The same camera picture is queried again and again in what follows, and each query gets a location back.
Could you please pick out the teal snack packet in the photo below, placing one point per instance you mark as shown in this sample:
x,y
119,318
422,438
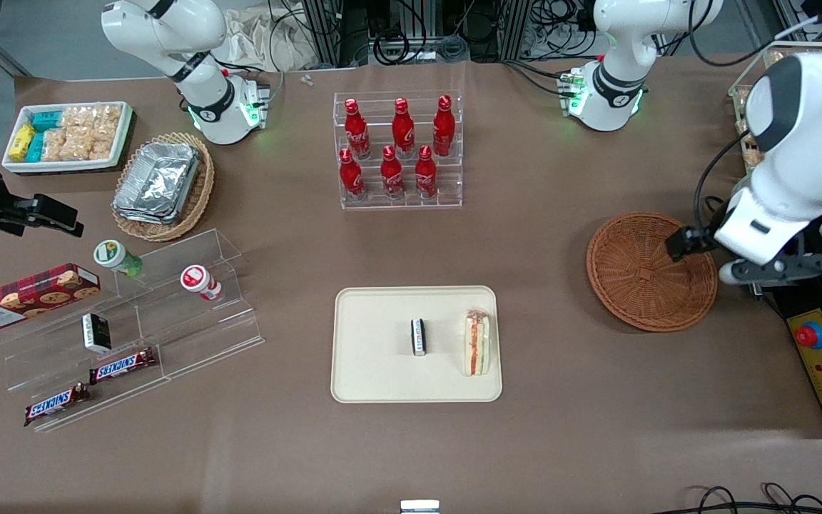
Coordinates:
x,y
46,120
36,147

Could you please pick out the triangular sandwich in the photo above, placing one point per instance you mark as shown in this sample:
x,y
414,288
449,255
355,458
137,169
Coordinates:
x,y
476,343

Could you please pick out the stacked aluminium foil trays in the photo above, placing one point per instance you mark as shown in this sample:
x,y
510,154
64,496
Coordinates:
x,y
158,182

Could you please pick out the beige rectangular tray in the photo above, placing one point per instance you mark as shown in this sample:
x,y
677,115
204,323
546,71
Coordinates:
x,y
382,371

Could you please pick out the light oval wicker basket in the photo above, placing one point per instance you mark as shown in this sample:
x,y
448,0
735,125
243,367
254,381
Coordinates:
x,y
200,196

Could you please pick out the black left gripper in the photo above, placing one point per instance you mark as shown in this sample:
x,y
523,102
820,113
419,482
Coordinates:
x,y
689,243

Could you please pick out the red capped drink bottle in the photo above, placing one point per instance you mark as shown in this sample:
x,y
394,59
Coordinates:
x,y
198,280

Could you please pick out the green capped drink bottle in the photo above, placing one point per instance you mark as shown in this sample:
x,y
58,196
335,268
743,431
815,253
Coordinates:
x,y
115,257

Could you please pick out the beige crumpled cloth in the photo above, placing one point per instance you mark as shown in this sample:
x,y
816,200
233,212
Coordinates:
x,y
254,43

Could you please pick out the red cola bottle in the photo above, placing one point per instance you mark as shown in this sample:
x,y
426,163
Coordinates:
x,y
357,132
392,177
425,177
444,128
403,132
351,178

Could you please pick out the black white box edge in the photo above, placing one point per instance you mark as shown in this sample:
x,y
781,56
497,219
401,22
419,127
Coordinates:
x,y
419,507

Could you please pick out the clear acrylic bottle rack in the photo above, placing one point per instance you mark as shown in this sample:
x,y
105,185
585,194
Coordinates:
x,y
447,193

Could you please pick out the small black white box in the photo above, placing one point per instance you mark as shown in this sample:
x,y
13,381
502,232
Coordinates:
x,y
419,337

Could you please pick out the clear rice cracker bag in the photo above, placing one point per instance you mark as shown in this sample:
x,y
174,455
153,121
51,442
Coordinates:
x,y
54,145
90,146
91,118

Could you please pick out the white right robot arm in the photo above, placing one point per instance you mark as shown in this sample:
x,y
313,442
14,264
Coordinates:
x,y
205,89

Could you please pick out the aluminium frame post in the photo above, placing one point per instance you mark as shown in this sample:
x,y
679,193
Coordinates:
x,y
325,36
514,32

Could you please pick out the brown round wicker basket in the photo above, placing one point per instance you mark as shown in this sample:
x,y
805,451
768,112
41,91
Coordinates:
x,y
632,278

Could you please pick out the clear fried snack bag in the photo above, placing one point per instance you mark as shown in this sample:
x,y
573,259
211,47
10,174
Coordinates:
x,y
750,153
741,103

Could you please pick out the red tartan cookie box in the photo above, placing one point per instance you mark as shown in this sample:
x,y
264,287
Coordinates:
x,y
26,296

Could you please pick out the white rectangular snack tray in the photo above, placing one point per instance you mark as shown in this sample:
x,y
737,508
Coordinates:
x,y
124,139

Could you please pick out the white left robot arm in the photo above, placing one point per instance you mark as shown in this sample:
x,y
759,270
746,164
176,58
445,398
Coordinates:
x,y
796,157

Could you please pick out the brown snickers bar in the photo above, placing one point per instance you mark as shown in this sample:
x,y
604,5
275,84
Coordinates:
x,y
122,365
56,404

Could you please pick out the yellow snack packet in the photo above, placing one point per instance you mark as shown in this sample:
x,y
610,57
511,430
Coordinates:
x,y
21,141

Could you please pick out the clear acrylic step shelf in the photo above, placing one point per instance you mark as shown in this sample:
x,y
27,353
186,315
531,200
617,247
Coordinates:
x,y
197,335

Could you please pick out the small black carton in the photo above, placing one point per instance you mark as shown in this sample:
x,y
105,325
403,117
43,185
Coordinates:
x,y
97,333

